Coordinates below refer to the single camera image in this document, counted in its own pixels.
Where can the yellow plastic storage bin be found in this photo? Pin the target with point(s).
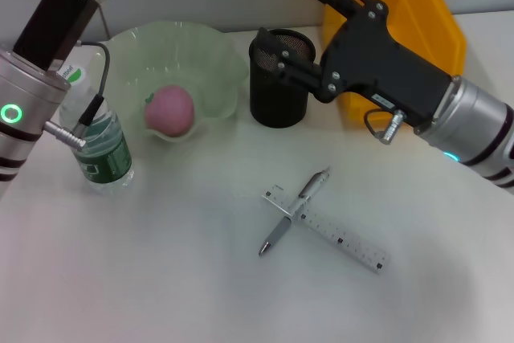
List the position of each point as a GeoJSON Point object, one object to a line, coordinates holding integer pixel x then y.
{"type": "Point", "coordinates": [425, 17]}

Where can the green glass fruit plate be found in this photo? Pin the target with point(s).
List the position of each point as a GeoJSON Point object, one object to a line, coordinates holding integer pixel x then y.
{"type": "Point", "coordinates": [172, 54]}

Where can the silver ballpoint pen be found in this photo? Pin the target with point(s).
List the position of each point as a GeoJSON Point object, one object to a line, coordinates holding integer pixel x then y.
{"type": "Point", "coordinates": [281, 226]}

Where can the clear water bottle green label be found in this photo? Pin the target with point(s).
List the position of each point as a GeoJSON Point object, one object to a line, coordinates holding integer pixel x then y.
{"type": "Point", "coordinates": [108, 162]}

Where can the pink peach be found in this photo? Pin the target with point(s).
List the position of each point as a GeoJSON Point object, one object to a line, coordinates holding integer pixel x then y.
{"type": "Point", "coordinates": [170, 112]}

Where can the black mesh pen holder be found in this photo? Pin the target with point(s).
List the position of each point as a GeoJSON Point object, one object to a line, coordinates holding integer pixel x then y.
{"type": "Point", "coordinates": [277, 102]}

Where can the clear plastic ruler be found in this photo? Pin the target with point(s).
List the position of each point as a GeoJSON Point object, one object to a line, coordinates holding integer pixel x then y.
{"type": "Point", "coordinates": [353, 246]}

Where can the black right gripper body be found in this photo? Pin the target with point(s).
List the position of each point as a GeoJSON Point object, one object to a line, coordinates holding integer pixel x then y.
{"type": "Point", "coordinates": [381, 62]}

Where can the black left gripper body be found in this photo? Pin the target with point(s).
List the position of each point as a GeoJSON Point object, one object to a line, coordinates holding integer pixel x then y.
{"type": "Point", "coordinates": [60, 13]}

